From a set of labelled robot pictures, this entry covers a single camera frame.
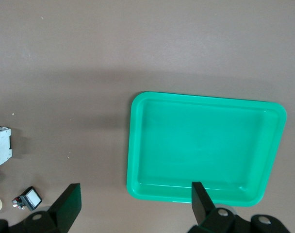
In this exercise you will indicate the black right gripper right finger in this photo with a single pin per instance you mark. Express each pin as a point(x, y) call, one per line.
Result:
point(203, 206)

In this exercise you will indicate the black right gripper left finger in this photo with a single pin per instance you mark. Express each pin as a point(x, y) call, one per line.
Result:
point(67, 206)

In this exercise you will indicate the white circuit breaker red switch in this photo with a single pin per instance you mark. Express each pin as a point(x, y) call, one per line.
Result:
point(0, 145)

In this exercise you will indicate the green plastic tray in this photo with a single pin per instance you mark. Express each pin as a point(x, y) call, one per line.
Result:
point(198, 145)

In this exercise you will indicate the black square pushbutton switch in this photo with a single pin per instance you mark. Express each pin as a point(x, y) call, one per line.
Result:
point(31, 199)

